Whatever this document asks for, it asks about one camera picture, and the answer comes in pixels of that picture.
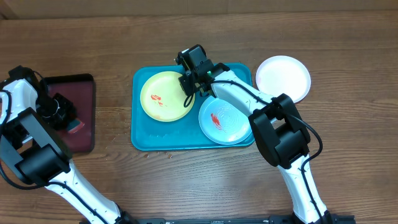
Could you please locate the yellow-green plate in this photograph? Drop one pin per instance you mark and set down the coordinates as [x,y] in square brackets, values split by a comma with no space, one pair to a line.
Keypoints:
[162,97]

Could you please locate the teal plastic serving tray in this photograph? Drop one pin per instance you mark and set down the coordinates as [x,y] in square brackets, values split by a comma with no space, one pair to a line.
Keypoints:
[148,134]

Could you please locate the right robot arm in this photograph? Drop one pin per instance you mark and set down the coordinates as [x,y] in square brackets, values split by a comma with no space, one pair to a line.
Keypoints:
[281,136]

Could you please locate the green and red sponge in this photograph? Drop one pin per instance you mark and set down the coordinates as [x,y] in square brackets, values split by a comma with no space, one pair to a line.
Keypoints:
[74,126]

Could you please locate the dark red black-rimmed tray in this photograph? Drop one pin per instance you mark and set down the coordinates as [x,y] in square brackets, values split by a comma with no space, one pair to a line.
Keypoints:
[81,91]

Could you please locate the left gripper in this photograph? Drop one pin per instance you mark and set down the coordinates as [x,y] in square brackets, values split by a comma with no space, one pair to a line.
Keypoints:
[67,107]

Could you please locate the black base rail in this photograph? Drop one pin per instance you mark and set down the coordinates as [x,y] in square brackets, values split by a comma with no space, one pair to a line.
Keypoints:
[273,219]

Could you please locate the white plate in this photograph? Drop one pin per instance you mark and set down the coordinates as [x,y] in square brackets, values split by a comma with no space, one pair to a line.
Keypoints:
[283,74]

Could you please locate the light blue plate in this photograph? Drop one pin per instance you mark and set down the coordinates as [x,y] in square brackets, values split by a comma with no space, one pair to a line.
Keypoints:
[223,124]

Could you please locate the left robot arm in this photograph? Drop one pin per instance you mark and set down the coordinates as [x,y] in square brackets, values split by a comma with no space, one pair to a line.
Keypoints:
[36,154]

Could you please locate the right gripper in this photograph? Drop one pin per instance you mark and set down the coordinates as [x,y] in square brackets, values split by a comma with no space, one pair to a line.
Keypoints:
[185,84]

